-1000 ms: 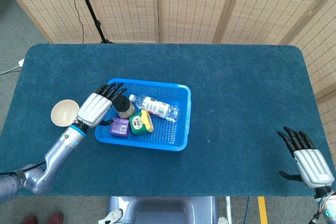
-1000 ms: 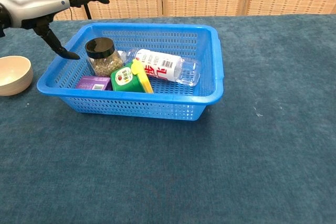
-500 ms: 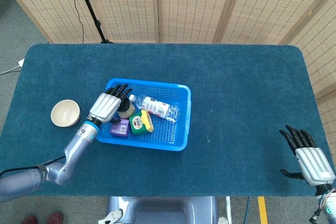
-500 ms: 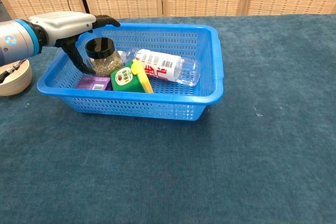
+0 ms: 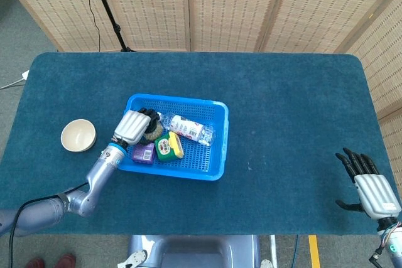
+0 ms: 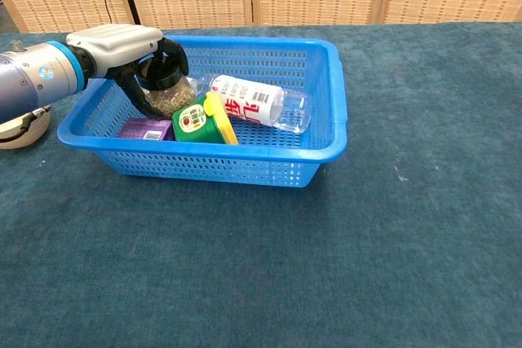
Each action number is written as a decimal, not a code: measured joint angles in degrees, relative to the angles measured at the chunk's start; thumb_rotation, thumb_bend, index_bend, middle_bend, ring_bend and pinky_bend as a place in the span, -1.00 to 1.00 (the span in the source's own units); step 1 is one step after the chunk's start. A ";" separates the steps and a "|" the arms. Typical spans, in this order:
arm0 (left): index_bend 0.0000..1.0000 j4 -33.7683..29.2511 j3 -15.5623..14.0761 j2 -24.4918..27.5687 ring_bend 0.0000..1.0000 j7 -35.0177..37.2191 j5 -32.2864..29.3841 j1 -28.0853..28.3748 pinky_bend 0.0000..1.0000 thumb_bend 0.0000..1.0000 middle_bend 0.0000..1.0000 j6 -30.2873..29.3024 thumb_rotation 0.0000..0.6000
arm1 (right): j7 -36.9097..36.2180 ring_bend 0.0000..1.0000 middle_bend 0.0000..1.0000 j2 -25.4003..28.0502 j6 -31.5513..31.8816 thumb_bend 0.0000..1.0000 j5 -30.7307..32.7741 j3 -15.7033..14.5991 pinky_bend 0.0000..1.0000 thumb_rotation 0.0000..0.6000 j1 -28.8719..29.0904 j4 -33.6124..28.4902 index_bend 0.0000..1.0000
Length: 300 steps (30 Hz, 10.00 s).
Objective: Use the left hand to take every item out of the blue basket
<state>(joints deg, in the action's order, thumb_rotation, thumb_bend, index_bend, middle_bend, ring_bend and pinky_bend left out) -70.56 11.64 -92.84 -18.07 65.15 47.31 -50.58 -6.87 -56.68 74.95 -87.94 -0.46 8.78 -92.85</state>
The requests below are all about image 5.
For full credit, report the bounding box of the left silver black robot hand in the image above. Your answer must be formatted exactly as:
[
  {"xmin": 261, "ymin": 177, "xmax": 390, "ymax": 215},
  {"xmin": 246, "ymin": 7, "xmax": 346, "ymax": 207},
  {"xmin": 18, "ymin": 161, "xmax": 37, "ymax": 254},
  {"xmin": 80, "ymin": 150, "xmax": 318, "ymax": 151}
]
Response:
[{"xmin": 112, "ymin": 107, "xmax": 163, "ymax": 149}]

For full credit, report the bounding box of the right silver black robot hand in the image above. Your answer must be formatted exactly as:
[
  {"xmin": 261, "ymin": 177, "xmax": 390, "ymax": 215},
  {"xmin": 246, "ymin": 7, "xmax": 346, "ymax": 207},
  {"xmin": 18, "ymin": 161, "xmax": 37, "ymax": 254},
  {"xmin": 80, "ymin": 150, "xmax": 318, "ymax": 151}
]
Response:
[{"xmin": 335, "ymin": 147, "xmax": 402, "ymax": 220}]

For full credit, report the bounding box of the clear jar with black lid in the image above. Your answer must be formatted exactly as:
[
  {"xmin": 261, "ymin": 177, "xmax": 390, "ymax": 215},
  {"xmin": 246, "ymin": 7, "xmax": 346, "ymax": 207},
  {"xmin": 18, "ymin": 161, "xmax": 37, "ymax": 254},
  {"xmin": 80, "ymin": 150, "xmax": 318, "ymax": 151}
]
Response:
[{"xmin": 143, "ymin": 109, "xmax": 164, "ymax": 146}]

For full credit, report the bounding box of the purple carton box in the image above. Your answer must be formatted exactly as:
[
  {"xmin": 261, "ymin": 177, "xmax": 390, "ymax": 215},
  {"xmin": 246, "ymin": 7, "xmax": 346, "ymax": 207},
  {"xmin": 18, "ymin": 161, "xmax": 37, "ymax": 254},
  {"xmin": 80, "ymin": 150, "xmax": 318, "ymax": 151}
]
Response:
[{"xmin": 131, "ymin": 142, "xmax": 156, "ymax": 165}]

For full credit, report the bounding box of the green yellow lid container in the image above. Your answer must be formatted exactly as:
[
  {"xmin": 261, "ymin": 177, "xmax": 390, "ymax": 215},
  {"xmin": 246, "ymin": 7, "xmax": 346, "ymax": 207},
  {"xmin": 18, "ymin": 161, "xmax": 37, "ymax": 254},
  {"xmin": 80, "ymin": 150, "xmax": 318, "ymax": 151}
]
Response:
[{"xmin": 155, "ymin": 132, "xmax": 185, "ymax": 162}]

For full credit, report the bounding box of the beige round bowl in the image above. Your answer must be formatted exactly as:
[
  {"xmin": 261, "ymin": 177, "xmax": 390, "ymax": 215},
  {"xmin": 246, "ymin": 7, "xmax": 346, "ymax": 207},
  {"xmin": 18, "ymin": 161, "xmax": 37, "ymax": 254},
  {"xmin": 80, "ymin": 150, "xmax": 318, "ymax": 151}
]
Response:
[{"xmin": 60, "ymin": 119, "xmax": 97, "ymax": 153}]

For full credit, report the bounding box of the clear plastic water bottle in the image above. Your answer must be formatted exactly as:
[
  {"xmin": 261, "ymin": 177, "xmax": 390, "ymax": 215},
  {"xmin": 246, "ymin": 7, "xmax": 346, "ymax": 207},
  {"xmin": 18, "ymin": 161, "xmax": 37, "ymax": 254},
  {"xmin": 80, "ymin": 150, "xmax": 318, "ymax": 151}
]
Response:
[{"xmin": 156, "ymin": 112, "xmax": 217, "ymax": 146}]

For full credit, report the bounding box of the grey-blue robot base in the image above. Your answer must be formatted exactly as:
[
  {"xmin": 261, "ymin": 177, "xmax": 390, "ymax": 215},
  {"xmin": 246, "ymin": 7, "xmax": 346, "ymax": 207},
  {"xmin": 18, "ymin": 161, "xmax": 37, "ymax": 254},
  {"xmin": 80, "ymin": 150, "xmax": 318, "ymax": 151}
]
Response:
[{"xmin": 127, "ymin": 235, "xmax": 261, "ymax": 268}]

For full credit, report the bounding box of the blue perforated plastic basket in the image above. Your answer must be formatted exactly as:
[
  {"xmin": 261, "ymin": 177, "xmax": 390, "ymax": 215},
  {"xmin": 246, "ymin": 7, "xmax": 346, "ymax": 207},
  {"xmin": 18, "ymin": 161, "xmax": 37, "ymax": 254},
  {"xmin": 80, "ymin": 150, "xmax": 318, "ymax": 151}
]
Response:
[{"xmin": 117, "ymin": 93, "xmax": 229, "ymax": 182}]

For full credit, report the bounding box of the yellow floor tape strip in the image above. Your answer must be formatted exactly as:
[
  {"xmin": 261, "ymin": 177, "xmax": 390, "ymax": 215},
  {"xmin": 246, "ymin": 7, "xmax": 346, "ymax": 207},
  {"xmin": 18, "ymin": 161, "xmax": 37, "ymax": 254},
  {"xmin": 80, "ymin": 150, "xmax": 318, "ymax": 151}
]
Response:
[{"xmin": 308, "ymin": 235, "xmax": 321, "ymax": 268}]

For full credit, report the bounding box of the white floor strip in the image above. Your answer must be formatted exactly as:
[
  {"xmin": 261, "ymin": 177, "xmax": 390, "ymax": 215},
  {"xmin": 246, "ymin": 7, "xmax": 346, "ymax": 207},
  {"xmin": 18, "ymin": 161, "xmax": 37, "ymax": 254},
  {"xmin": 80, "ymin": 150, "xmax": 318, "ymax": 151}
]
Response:
[{"xmin": 269, "ymin": 235, "xmax": 279, "ymax": 268}]

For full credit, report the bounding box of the black tripod stand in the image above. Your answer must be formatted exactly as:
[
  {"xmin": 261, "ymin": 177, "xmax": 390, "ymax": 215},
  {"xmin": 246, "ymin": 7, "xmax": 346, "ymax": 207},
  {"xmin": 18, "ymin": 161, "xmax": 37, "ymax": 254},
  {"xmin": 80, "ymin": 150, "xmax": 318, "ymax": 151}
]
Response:
[{"xmin": 86, "ymin": 0, "xmax": 138, "ymax": 53}]

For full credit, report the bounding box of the teal table carpet mat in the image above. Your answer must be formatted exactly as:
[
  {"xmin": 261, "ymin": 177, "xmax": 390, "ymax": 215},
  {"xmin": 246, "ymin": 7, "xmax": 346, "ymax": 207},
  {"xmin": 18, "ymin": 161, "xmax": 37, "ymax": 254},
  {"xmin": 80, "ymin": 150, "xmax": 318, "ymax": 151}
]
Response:
[{"xmin": 0, "ymin": 51, "xmax": 402, "ymax": 236}]

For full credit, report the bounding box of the red shoe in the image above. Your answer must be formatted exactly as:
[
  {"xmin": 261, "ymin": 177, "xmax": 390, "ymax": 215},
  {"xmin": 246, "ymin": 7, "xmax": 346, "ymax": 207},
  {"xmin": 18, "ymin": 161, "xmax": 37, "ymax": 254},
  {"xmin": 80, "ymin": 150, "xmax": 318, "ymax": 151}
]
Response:
[
  {"xmin": 53, "ymin": 254, "xmax": 77, "ymax": 268},
  {"xmin": 24, "ymin": 257, "xmax": 45, "ymax": 268}
]

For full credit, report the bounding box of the blue floor cable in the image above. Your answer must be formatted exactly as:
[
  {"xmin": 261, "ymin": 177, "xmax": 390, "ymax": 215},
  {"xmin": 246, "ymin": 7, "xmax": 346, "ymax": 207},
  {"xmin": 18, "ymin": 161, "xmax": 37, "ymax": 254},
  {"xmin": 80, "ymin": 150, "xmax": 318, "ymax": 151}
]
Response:
[{"xmin": 290, "ymin": 235, "xmax": 301, "ymax": 268}]

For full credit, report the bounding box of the white floor cable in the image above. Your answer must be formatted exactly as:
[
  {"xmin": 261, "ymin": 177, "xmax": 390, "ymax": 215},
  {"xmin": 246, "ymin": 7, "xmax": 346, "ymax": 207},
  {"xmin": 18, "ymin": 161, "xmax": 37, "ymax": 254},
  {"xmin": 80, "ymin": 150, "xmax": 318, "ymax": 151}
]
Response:
[{"xmin": 0, "ymin": 78, "xmax": 24, "ymax": 90}]

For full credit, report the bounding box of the thin black hanging cable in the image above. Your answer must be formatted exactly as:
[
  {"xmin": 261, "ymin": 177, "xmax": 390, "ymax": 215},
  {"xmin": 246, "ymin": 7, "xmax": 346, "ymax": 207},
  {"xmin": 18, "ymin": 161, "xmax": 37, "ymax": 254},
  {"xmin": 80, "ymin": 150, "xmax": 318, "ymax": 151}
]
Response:
[{"xmin": 76, "ymin": 0, "xmax": 102, "ymax": 52}]

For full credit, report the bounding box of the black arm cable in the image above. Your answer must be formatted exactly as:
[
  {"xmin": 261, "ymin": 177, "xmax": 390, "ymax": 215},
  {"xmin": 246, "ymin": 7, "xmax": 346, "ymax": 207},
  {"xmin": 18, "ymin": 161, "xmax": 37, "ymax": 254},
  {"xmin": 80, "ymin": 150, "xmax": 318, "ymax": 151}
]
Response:
[{"xmin": 8, "ymin": 181, "xmax": 90, "ymax": 268}]

